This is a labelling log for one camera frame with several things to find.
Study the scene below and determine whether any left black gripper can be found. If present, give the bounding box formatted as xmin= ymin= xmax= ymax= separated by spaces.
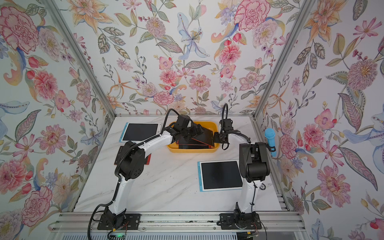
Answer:
xmin=179 ymin=122 xmax=205 ymax=143

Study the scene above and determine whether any red writing tablet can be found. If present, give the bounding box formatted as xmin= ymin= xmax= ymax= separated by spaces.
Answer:
xmin=145 ymin=154 xmax=151 ymax=165
xmin=177 ymin=126 xmax=215 ymax=148
xmin=178 ymin=144 xmax=211 ymax=150

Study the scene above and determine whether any blue-edged writing tablet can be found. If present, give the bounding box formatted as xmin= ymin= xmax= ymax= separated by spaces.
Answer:
xmin=119 ymin=123 xmax=162 ymax=143
xmin=197 ymin=160 xmax=243 ymax=192

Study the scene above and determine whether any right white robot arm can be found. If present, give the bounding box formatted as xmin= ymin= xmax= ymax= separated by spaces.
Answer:
xmin=214 ymin=119 xmax=270 ymax=225

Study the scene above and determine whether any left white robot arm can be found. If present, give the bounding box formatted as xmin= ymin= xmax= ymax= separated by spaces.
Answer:
xmin=103 ymin=115 xmax=214 ymax=226

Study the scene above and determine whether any yellow storage box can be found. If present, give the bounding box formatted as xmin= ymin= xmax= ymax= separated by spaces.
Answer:
xmin=167 ymin=121 xmax=220 ymax=154

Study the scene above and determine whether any blue microphone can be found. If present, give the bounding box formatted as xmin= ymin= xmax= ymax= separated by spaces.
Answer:
xmin=265 ymin=128 xmax=277 ymax=158

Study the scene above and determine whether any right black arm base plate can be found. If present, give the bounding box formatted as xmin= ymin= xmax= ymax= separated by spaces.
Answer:
xmin=217 ymin=212 xmax=263 ymax=231

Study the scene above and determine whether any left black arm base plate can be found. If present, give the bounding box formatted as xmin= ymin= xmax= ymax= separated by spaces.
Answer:
xmin=97 ymin=214 xmax=141 ymax=231

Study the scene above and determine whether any left black corrugated cable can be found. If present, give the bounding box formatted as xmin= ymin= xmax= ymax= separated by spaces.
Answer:
xmin=86 ymin=202 xmax=113 ymax=240

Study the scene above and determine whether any aluminium front rail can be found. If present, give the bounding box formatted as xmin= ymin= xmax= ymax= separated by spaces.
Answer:
xmin=48 ymin=211 xmax=306 ymax=233

